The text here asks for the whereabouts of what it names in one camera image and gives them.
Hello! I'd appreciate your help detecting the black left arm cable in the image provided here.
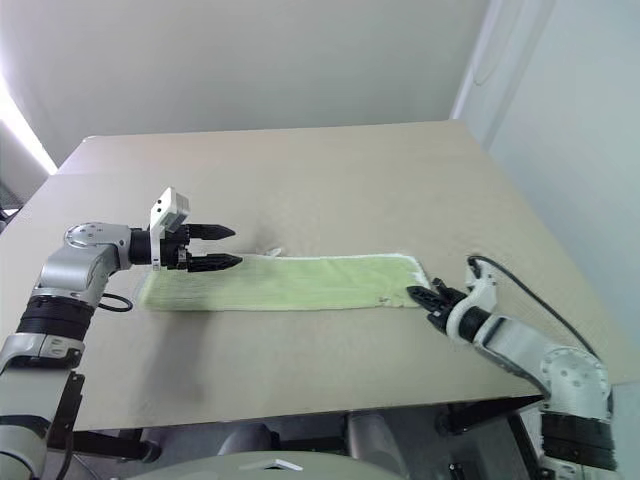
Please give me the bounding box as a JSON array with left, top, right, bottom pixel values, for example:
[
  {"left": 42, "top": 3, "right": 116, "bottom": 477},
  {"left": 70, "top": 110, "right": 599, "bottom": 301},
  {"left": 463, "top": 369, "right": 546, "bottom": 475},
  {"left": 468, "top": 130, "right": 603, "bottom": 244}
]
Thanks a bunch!
[{"left": 97, "top": 293, "right": 136, "bottom": 313}]

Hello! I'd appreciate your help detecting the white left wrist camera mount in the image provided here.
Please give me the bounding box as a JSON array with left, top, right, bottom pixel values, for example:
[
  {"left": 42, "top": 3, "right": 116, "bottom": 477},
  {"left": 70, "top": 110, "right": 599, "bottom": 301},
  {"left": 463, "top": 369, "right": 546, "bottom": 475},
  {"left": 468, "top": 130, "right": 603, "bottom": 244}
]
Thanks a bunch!
[{"left": 148, "top": 186, "right": 193, "bottom": 272}]

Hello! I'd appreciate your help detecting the black table frame bar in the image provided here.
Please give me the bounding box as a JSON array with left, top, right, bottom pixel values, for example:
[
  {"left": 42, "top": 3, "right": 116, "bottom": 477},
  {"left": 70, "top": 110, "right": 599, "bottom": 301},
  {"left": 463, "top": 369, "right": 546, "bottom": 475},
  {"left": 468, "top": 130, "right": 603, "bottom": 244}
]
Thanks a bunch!
[
  {"left": 437, "top": 394, "right": 547, "bottom": 437},
  {"left": 69, "top": 428, "right": 162, "bottom": 464}
]

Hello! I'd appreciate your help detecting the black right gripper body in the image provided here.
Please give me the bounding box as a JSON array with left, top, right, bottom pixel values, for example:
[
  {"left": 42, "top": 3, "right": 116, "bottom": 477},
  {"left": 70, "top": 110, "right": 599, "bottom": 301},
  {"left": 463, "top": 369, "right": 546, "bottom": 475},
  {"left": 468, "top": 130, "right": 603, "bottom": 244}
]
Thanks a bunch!
[{"left": 425, "top": 289, "right": 467, "bottom": 333}]

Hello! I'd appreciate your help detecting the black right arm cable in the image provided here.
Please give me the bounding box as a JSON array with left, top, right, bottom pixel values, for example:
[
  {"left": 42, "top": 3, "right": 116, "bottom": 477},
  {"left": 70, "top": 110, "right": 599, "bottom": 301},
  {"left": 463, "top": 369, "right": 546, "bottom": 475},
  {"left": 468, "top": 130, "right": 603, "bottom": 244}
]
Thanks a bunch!
[{"left": 466, "top": 255, "right": 602, "bottom": 362}]

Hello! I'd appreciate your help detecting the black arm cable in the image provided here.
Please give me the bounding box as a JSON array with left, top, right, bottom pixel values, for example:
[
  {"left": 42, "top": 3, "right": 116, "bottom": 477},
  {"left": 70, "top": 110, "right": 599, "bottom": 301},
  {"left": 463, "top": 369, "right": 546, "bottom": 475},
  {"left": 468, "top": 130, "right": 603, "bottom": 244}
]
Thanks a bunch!
[
  {"left": 97, "top": 293, "right": 136, "bottom": 313},
  {"left": 466, "top": 255, "right": 602, "bottom": 362}
]

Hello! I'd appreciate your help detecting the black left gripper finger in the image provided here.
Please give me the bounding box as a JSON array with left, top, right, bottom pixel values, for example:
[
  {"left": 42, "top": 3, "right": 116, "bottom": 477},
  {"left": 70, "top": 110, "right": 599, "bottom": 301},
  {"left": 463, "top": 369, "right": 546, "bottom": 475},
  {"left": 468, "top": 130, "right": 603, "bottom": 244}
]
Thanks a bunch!
[
  {"left": 187, "top": 223, "right": 237, "bottom": 241},
  {"left": 187, "top": 253, "right": 244, "bottom": 274}
]

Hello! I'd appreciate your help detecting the grey robot torso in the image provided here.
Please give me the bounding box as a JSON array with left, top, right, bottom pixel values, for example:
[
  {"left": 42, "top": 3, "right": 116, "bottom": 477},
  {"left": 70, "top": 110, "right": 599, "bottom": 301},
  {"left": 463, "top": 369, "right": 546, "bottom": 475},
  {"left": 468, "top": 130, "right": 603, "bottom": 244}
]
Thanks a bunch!
[{"left": 139, "top": 408, "right": 404, "bottom": 480}]

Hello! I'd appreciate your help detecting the light green towel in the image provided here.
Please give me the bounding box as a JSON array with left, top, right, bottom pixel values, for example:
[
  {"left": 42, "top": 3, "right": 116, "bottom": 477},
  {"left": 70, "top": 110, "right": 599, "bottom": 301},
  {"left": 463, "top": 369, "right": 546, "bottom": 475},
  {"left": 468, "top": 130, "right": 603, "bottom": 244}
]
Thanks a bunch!
[{"left": 137, "top": 248, "right": 432, "bottom": 314}]

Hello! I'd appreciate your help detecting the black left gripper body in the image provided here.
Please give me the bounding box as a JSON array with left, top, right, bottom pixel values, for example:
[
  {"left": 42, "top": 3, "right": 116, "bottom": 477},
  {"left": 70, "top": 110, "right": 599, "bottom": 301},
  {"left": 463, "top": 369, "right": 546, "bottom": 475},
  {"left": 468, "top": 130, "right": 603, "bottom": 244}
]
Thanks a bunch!
[{"left": 159, "top": 223, "right": 195, "bottom": 274}]

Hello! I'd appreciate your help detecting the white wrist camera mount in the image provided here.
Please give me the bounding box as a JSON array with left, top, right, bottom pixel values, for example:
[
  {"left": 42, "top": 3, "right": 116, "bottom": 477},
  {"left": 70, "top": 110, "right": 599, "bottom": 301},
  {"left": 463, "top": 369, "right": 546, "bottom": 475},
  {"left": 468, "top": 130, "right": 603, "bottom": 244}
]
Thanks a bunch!
[
  {"left": 148, "top": 186, "right": 193, "bottom": 272},
  {"left": 444, "top": 262, "right": 499, "bottom": 339}
]

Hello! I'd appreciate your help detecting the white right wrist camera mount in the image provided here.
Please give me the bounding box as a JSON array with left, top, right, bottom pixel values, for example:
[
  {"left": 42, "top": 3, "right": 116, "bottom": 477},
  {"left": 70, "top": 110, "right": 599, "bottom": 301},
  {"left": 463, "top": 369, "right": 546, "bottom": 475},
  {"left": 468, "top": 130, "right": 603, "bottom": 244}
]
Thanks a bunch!
[{"left": 444, "top": 262, "right": 499, "bottom": 339}]

